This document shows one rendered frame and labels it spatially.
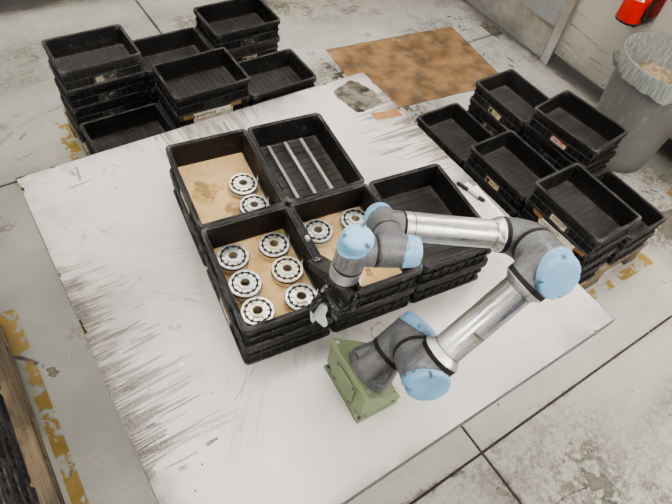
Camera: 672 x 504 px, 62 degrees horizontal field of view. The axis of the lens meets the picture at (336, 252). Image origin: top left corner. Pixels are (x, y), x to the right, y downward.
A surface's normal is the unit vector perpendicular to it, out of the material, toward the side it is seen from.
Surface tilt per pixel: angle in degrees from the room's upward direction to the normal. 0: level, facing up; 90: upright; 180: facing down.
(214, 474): 0
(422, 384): 75
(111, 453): 0
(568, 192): 0
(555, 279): 63
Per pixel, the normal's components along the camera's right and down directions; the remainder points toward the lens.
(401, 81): 0.11, -0.60
